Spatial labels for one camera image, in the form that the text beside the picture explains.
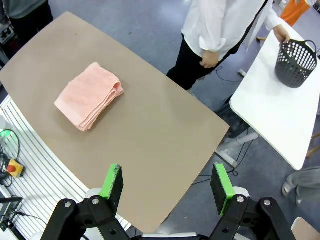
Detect person in white shirt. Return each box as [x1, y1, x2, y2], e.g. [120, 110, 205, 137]
[166, 0, 292, 91]

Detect orange chair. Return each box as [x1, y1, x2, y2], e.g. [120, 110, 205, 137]
[279, 0, 311, 27]

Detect pink textured towel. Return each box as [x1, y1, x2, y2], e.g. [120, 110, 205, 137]
[54, 62, 125, 133]

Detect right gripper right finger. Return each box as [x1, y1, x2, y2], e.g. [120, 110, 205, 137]
[208, 163, 297, 240]

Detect person's right hand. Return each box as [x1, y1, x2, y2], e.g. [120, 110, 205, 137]
[200, 49, 221, 69]

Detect black perforated plastic basket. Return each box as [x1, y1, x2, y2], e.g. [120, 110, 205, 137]
[274, 39, 318, 89]

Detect person's left hand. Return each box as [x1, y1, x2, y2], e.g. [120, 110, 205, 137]
[272, 24, 291, 45]

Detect person in grey trousers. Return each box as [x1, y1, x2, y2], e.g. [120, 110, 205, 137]
[282, 166, 320, 206]

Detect black floor cable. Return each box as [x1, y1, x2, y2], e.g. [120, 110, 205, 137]
[193, 139, 252, 186]

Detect white table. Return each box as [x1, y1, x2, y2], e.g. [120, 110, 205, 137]
[216, 23, 320, 171]

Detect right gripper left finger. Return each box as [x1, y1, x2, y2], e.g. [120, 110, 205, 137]
[42, 163, 133, 240]

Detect person in dark clothes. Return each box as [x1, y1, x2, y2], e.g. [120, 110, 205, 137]
[0, 0, 55, 48]

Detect yellow red emergency stop button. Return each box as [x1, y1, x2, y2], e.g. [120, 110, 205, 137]
[6, 158, 25, 179]

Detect white slatted base plate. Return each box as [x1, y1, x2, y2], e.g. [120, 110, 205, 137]
[0, 94, 133, 233]

